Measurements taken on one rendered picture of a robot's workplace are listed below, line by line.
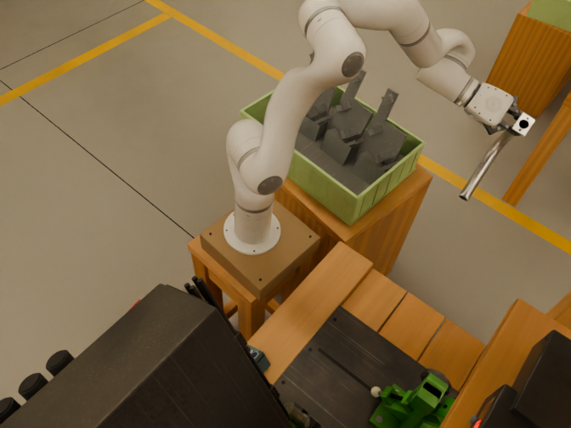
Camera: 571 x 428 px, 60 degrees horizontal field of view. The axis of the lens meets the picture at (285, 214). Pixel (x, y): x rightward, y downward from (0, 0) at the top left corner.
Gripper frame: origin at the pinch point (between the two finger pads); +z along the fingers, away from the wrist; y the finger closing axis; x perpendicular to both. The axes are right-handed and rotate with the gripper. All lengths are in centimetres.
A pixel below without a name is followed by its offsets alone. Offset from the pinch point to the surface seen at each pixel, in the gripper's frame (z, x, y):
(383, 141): -29, 47, -12
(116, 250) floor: -115, 121, -121
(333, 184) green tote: -35, 37, -38
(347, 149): -39, 52, -22
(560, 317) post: 26, -24, -43
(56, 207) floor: -161, 132, -123
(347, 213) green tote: -25, 43, -43
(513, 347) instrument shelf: 8, -56, -56
